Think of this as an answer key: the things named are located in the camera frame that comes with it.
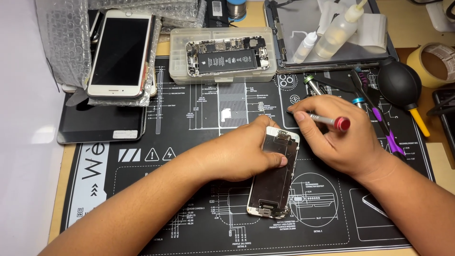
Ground person's right hand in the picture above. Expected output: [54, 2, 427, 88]
[287, 95, 390, 179]

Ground person's left hand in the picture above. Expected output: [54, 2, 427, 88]
[198, 115, 288, 183]

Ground silver screwdriver with red cap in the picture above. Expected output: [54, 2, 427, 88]
[286, 110, 351, 132]

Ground white phone screen assembly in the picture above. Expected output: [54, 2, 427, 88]
[247, 126, 300, 219]

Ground black and purple brush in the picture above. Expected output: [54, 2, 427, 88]
[350, 67, 408, 161]

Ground black printed repair mat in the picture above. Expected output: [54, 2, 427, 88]
[59, 56, 436, 256]

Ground black tweezers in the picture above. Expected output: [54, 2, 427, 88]
[313, 76, 357, 95]

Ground silver screwdriver with green cap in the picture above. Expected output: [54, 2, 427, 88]
[303, 73, 325, 96]

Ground black air blower yellow nozzle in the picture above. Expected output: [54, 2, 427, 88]
[377, 58, 431, 138]

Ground opened phone body with battery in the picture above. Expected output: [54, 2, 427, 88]
[185, 35, 271, 78]

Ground clear plastic organiser box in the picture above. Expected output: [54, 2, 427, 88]
[169, 26, 278, 85]

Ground beige masking tape roll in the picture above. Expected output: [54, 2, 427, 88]
[406, 42, 455, 89]

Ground small clear dropper bottle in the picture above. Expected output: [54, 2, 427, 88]
[292, 31, 318, 65]

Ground large clear squeeze bottle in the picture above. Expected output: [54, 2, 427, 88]
[314, 0, 369, 59]

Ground white folded plastic sheet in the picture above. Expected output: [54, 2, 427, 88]
[317, 0, 388, 55]

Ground black phone battery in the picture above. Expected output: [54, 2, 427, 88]
[205, 0, 230, 28]

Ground black tablet screen panel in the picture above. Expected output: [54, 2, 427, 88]
[56, 93, 146, 145]

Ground white smartphone with dark screen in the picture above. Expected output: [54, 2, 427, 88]
[86, 9, 154, 100]

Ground white plastic container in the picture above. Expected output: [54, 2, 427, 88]
[424, 0, 455, 33]

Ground clear bubble wrap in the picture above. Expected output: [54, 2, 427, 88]
[35, 0, 207, 107]

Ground grey opened tablet frame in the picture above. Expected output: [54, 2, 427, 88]
[264, 0, 399, 74]

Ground solder wire spool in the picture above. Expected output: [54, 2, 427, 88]
[226, 0, 248, 21]

